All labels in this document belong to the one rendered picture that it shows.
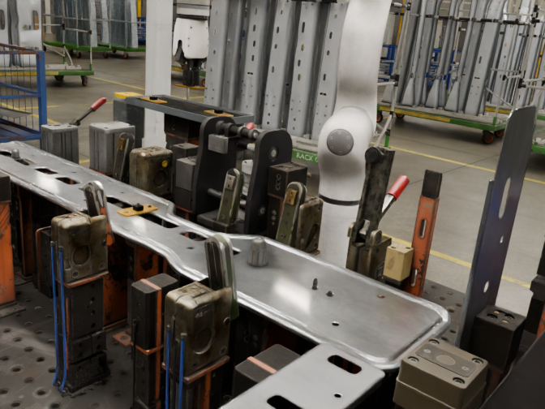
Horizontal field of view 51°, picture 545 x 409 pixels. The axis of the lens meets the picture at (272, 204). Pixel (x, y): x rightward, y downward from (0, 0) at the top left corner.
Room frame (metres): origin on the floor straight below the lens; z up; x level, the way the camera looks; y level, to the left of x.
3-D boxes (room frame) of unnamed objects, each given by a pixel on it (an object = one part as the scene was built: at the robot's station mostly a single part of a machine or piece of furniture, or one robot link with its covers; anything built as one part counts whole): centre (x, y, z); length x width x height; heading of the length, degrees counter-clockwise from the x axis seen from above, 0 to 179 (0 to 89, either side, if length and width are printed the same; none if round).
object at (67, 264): (0.96, 0.35, 0.87); 0.12 x 0.09 x 0.35; 141
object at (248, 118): (1.54, 0.25, 1.16); 0.37 x 0.14 x 0.02; 51
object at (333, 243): (1.45, -0.18, 0.88); 0.19 x 0.19 x 0.18
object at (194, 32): (1.55, 0.25, 1.35); 0.10 x 0.07 x 0.11; 151
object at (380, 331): (1.14, 0.30, 1.00); 1.38 x 0.22 x 0.02; 51
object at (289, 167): (1.16, -0.03, 0.91); 0.07 x 0.05 x 0.42; 141
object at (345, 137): (1.41, -0.17, 1.09); 0.19 x 0.12 x 0.24; 164
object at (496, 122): (8.52, -2.39, 0.88); 1.91 x 1.00 x 1.76; 53
